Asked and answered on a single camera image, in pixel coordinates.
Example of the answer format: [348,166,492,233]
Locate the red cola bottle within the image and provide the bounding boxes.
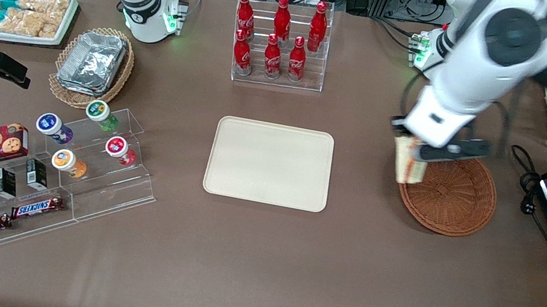
[231,0,260,42]
[269,0,296,45]
[305,0,333,55]
[228,28,259,78]
[259,32,288,82]
[284,35,312,85]

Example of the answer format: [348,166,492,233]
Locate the brown round wicker basket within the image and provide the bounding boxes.
[389,143,505,244]

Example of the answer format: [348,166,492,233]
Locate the green lidded cup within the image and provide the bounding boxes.
[81,97,124,135]

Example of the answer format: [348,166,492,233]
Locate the purple lidded cup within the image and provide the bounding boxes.
[32,110,77,147]

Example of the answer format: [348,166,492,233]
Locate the clear acrylic stepped stand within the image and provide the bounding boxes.
[29,94,171,235]
[0,150,87,269]

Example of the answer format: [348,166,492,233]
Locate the small black box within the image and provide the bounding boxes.
[0,167,22,201]
[21,156,53,193]

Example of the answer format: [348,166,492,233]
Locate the red lidded cup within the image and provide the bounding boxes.
[101,133,140,168]

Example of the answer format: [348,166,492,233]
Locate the beige rectangular tray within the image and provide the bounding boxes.
[201,112,340,216]

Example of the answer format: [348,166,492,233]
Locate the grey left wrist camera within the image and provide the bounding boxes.
[442,132,495,165]

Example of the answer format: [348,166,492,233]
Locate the black power cable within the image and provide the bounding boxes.
[494,143,547,248]

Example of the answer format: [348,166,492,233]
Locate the clear acrylic bottle rack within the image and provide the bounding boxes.
[222,0,339,97]

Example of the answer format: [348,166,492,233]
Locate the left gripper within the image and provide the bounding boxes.
[384,80,482,170]

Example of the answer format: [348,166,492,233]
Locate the orange lidded cup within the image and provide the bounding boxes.
[48,146,91,182]

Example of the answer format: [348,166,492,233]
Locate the white rectangular snack tray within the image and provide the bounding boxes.
[0,0,81,55]

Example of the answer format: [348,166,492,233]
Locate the stacked aluminium foil containers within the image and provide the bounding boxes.
[54,26,130,101]

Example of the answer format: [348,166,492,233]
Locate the light oval wicker basket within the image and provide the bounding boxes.
[44,18,141,118]

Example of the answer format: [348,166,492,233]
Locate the triangular sandwich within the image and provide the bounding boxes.
[386,132,433,188]

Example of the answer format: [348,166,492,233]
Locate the clear rice cracker pack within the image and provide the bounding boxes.
[0,4,65,44]
[16,0,72,21]

